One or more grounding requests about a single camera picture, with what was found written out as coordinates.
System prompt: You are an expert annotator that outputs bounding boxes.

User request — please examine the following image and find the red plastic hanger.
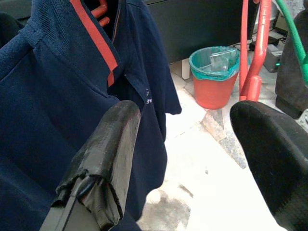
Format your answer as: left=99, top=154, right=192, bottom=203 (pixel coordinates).
left=238, top=0, right=272, bottom=103
left=90, top=0, right=111, bottom=27

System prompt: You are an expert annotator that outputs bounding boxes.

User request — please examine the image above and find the orange plastic bin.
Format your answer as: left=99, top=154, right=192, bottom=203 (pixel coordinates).
left=192, top=69, right=239, bottom=110

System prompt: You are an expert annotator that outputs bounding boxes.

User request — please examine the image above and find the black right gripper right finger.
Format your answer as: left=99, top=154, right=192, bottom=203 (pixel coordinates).
left=230, top=100, right=308, bottom=231

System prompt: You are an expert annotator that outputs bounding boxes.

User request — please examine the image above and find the black TV console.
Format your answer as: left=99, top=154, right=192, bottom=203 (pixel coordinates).
left=144, top=0, right=259, bottom=80

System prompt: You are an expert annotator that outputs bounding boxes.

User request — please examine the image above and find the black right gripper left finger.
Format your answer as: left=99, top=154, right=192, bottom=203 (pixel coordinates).
left=39, top=100, right=141, bottom=231

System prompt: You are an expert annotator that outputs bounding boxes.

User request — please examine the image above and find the green plastic hanger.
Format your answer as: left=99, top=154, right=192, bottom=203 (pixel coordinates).
left=274, top=0, right=308, bottom=87

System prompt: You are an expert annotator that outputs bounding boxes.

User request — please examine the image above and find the navy polo shirt red trim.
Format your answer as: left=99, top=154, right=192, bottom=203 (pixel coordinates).
left=0, top=0, right=182, bottom=231

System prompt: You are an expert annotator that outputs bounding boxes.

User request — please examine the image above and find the black box with green light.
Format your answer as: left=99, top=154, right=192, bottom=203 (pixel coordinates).
left=263, top=43, right=283, bottom=73

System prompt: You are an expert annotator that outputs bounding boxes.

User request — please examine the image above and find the clear plastic container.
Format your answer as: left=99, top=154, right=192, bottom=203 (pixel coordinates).
left=209, top=54, right=229, bottom=72

